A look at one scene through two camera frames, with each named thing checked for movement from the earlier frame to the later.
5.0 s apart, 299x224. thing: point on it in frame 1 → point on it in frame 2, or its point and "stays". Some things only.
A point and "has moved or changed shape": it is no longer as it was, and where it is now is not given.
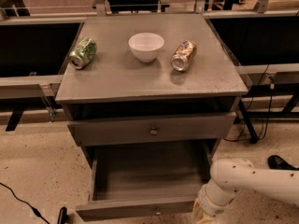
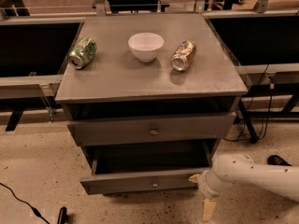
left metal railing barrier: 35,52 stays
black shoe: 277,162 stays
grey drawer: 146,180 has moved or changed shape
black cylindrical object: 63,217 stays
